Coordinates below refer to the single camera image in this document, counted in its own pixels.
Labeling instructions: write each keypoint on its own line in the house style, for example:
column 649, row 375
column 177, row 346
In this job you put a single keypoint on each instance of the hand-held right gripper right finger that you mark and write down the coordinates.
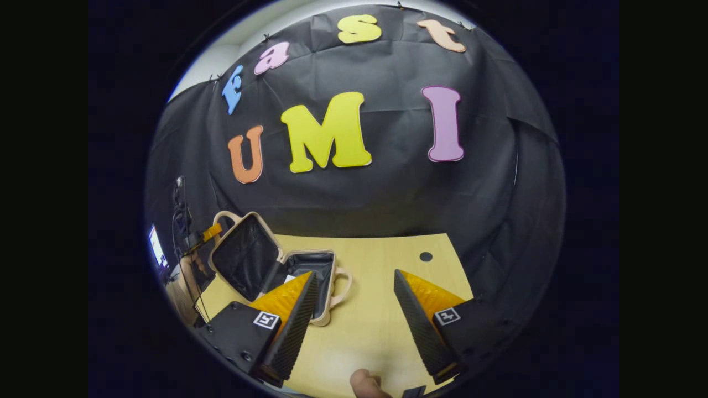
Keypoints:
column 420, row 326

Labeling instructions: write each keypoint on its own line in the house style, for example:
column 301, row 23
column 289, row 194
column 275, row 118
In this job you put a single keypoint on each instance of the lit monitor screen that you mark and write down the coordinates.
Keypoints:
column 157, row 246

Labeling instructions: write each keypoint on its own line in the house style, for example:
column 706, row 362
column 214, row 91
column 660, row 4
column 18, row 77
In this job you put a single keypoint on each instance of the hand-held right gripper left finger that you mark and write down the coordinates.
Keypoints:
column 293, row 326

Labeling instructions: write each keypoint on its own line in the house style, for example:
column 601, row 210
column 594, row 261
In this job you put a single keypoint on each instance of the pink suitcase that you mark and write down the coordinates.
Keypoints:
column 243, row 257

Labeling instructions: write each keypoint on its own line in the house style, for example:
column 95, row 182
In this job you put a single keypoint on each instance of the black backdrop cloth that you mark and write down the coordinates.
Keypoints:
column 387, row 199

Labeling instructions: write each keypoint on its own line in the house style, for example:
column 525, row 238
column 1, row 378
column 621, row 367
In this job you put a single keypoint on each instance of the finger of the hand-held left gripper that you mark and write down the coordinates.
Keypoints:
column 213, row 232

